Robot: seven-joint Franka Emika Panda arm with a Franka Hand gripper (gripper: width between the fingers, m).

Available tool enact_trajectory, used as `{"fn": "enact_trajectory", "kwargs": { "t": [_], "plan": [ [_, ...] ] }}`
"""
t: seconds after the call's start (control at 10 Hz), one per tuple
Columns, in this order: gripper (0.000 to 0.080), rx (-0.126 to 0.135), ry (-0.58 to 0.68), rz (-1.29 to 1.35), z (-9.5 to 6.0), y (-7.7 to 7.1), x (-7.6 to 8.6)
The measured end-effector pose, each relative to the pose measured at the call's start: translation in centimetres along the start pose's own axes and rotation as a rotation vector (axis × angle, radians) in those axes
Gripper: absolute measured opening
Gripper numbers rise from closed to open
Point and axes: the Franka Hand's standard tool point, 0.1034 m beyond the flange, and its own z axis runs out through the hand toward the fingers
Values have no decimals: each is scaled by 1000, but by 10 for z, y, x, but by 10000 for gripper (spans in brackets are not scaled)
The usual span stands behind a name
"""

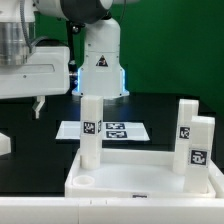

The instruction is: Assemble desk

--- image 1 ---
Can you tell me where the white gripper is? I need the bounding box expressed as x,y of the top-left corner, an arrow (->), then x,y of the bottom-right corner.
0,46 -> 70,119

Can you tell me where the white desk top tray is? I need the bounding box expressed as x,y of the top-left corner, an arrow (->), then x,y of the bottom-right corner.
65,148 -> 224,199

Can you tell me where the white marker sheet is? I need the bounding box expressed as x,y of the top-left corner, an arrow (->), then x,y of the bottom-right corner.
56,121 -> 150,141

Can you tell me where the black camera stand pole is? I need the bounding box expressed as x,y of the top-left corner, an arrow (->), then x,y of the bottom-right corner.
66,21 -> 78,90

